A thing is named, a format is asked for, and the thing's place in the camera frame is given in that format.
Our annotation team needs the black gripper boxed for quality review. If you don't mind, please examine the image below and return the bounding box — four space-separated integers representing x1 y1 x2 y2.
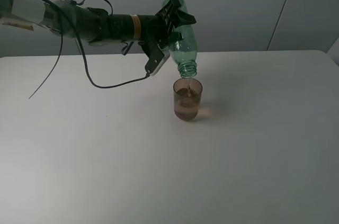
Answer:
156 0 196 47

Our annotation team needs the green transparent plastic bottle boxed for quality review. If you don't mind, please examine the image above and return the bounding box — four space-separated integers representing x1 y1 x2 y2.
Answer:
163 0 198 79

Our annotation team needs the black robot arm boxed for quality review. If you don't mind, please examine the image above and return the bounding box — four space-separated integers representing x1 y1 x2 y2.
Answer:
1 0 196 47

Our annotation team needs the pink translucent plastic cup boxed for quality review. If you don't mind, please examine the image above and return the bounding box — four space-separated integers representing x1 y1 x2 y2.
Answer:
173 78 203 121

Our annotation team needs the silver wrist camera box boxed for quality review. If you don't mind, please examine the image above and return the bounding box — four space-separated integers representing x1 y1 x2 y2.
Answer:
138 39 170 76

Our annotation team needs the black camera cable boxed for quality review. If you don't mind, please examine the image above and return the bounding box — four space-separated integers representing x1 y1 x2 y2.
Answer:
28 0 150 100

